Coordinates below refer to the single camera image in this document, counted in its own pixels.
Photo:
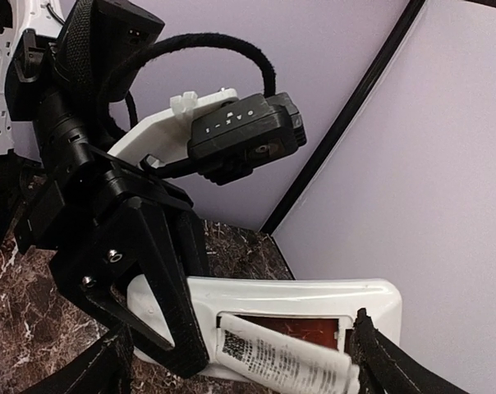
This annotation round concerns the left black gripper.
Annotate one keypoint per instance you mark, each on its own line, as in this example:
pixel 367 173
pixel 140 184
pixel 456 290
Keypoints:
pixel 126 245

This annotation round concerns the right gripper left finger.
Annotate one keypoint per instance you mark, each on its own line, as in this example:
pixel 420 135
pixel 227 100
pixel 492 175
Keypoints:
pixel 105 367

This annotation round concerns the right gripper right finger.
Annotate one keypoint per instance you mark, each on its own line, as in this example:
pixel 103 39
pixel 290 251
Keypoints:
pixel 386 368

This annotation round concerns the white remote control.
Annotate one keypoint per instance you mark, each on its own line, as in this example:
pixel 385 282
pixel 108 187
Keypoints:
pixel 319 312

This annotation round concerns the white battery cover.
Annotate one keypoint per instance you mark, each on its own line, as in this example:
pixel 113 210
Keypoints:
pixel 282 363

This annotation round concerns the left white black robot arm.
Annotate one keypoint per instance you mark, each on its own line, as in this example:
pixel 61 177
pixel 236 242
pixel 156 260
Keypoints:
pixel 64 84

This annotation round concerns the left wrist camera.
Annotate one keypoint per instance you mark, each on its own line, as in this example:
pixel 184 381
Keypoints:
pixel 230 143

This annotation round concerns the left black frame post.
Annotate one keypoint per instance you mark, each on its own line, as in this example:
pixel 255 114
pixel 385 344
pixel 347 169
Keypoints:
pixel 335 132

